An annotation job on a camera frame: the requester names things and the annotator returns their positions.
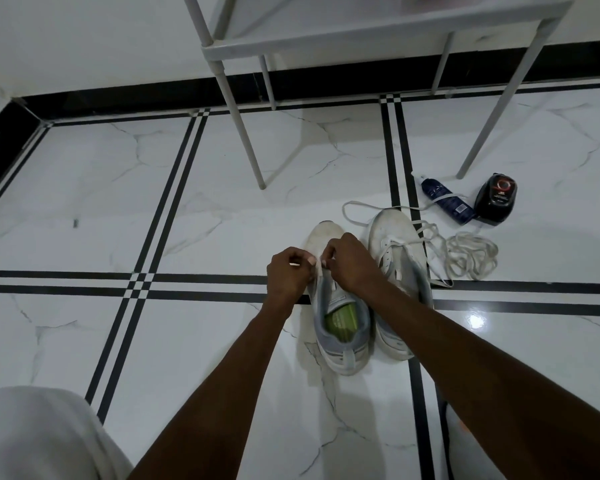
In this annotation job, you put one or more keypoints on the person's right hand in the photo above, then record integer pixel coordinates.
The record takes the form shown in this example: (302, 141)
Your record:
(352, 264)

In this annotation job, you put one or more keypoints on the person's left hand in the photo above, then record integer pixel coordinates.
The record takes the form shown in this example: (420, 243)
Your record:
(287, 279)

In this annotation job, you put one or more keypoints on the white sneaker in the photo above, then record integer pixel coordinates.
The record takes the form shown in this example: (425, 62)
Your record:
(342, 357)
(390, 224)

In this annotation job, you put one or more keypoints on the person's right forearm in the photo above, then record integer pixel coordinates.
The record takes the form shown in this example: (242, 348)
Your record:
(505, 394)

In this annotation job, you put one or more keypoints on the person's left forearm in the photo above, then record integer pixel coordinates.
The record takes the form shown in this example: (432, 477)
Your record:
(220, 409)

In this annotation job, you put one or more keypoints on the black shoe polish container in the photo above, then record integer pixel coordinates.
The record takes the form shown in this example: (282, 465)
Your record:
(495, 199)

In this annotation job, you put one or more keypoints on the grey metal shelf rack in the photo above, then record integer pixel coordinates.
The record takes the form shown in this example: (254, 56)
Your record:
(330, 42)

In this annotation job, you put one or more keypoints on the dark blue spray bottle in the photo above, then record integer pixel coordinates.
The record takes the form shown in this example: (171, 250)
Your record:
(445, 199)

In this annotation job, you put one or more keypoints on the white sock with orange print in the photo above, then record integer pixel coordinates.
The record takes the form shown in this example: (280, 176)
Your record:
(462, 454)

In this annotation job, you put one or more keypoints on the white shorts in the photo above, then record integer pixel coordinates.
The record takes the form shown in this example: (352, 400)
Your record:
(40, 439)

